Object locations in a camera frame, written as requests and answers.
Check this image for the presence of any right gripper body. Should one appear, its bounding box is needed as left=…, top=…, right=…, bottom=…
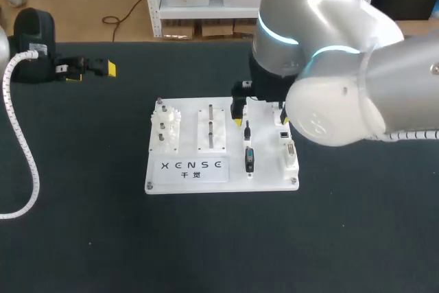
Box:
left=247, top=51, right=300, bottom=104

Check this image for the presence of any black floor cable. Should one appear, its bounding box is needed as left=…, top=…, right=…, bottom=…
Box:
left=101, top=0, right=149, bottom=43

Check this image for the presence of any white cable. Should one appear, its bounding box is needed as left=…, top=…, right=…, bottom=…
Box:
left=372, top=129, right=439, bottom=142
left=0, top=50, right=40, bottom=220

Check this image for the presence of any cardboard box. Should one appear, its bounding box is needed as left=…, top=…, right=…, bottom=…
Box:
left=161, top=19, right=195, bottom=39
left=233, top=19, right=258, bottom=37
left=201, top=19, right=235, bottom=39

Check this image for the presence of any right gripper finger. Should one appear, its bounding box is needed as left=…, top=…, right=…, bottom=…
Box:
left=280, top=100, right=291, bottom=126
left=230, top=80, right=254, bottom=130

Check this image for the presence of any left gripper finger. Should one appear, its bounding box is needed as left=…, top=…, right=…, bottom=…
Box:
left=80, top=57, right=118, bottom=79
left=54, top=56, right=85, bottom=84

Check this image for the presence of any black multi-pin plug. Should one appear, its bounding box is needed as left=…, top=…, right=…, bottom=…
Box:
left=244, top=146, right=257, bottom=174

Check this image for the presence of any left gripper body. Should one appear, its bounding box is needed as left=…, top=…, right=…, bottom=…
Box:
left=7, top=7, right=63, bottom=84

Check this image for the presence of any white board with sockets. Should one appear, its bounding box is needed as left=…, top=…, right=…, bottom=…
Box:
left=144, top=96, right=300, bottom=195

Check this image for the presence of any white metal shelf rack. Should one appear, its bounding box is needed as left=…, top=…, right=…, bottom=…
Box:
left=140, top=0, right=382, bottom=39

